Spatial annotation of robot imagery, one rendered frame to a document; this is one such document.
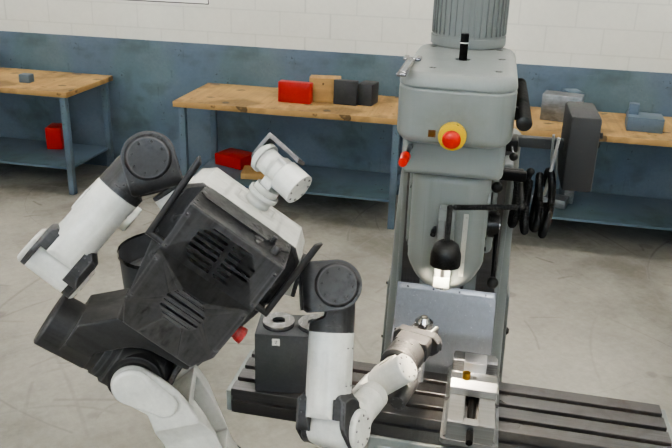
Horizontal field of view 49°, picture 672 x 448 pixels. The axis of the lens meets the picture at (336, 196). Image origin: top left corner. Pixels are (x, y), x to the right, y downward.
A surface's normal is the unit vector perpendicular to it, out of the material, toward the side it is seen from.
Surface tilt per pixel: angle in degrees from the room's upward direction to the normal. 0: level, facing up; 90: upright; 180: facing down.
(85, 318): 10
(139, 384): 90
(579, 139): 90
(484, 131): 90
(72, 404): 0
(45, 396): 0
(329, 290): 62
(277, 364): 90
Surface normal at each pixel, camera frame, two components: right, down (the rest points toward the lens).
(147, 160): 0.21, 0.08
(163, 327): -0.19, 0.44
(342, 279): 0.07, -0.13
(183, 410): 0.10, 0.35
